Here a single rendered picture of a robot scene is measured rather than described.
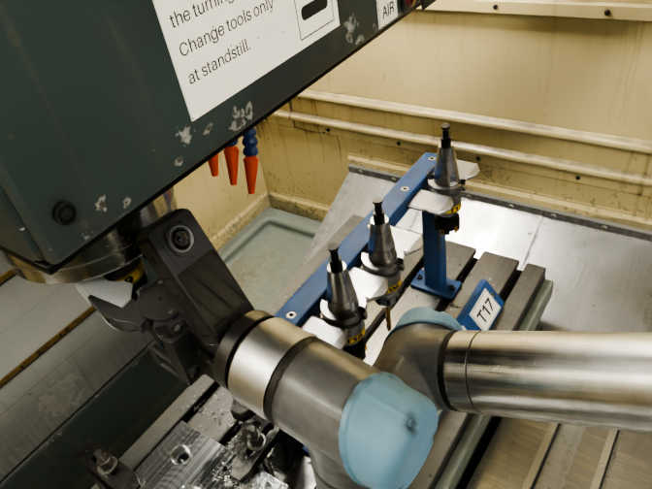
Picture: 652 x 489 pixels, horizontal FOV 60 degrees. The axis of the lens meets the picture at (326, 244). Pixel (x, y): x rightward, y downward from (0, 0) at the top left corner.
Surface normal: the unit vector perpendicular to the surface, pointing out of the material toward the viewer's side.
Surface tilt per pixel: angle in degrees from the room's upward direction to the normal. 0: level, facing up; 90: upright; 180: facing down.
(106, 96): 90
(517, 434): 7
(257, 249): 0
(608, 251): 24
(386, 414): 10
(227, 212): 90
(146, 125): 90
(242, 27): 90
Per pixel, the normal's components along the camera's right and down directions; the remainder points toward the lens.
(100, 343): 0.81, 0.27
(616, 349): -0.49, -0.73
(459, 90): -0.55, 0.58
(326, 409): -0.46, -0.23
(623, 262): -0.36, -0.46
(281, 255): -0.15, -0.77
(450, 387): -0.62, 0.22
